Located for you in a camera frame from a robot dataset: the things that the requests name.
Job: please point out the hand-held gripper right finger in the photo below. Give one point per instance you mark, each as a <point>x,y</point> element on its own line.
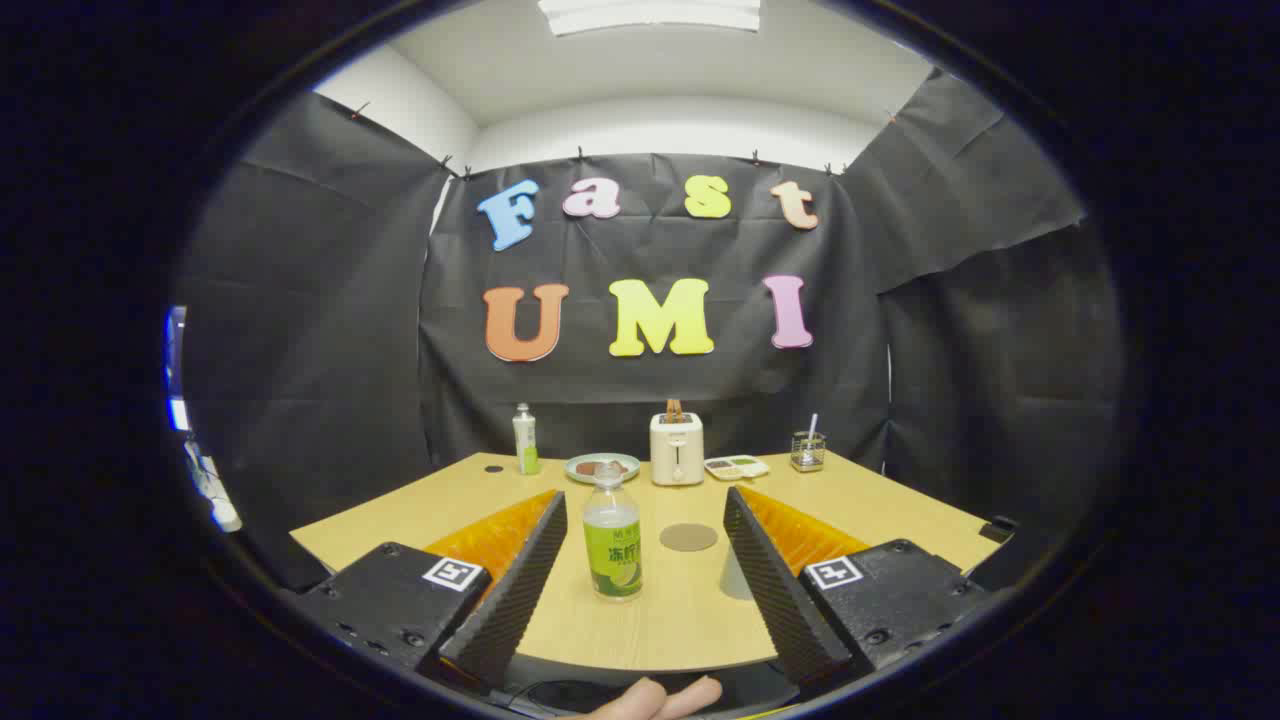
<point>770,590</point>

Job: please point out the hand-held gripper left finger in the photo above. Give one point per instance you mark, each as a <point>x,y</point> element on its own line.
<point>520,590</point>

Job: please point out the pale blue cup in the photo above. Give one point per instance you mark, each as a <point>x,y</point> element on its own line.
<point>735,582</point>

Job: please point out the green label juice bottle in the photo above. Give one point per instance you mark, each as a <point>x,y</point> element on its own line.
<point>612,560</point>

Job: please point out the round brown coaster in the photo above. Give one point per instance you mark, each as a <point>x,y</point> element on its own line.
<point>688,538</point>

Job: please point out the small white green bottle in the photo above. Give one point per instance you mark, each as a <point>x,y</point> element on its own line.
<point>526,445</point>

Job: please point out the wooden table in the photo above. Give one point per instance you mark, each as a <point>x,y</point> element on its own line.
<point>660,625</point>

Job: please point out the white divided tray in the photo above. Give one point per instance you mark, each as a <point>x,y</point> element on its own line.
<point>736,467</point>

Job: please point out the pale green plate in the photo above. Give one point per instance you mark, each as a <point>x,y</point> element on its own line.
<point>620,462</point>

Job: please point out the cream toaster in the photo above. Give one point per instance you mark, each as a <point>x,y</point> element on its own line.
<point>677,455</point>

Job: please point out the black backdrop cloth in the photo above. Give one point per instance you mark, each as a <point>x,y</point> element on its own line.
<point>650,390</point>

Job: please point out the black table clamp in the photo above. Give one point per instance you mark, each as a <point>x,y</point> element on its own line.
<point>998,530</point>

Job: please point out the ceiling light panel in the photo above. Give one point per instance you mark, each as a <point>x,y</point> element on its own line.
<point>650,14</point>

